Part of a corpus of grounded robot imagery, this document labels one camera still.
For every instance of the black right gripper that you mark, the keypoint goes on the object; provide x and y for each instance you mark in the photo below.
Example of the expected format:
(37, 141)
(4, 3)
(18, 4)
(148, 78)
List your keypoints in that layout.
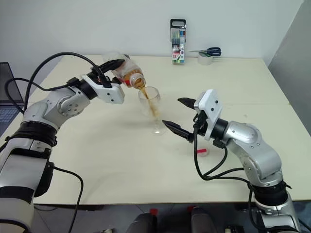
(201, 123)

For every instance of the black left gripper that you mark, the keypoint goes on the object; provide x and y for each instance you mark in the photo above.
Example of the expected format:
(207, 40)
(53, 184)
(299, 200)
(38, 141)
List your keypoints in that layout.
(103, 75)

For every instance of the clear bottle with brown drink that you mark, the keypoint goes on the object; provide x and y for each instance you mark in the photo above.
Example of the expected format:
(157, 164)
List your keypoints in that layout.
(128, 70)

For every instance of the clear wine glass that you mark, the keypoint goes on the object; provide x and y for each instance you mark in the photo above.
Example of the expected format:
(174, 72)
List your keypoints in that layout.
(151, 109)

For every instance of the pink bottle cap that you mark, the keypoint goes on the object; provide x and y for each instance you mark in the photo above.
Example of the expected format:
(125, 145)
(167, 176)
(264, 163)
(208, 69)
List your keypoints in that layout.
(202, 152)

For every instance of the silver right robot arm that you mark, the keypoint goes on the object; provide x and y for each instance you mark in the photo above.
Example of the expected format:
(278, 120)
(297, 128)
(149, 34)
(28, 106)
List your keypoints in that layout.
(250, 143)

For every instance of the white tape roll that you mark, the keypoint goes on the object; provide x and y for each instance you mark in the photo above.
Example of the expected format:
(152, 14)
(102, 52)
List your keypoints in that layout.
(205, 59)

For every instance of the marker pen pack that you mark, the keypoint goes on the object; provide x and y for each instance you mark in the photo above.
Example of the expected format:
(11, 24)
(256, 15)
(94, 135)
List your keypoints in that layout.
(177, 41)

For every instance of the dark rounded shape red tip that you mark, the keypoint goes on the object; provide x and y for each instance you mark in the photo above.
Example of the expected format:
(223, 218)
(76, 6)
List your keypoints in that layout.
(200, 221)
(143, 223)

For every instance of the dark laptop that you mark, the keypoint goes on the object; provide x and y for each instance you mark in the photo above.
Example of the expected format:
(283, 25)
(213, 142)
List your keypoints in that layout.
(9, 92)

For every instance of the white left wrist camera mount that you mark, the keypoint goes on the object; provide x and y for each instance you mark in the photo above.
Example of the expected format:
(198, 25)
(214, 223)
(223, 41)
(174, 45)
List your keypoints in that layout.
(109, 93)

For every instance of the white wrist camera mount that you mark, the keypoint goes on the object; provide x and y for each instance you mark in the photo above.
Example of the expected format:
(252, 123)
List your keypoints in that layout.
(109, 93)
(211, 109)

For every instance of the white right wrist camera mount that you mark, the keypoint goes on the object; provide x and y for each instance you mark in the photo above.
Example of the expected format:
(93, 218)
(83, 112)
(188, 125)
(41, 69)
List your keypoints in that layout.
(211, 109)

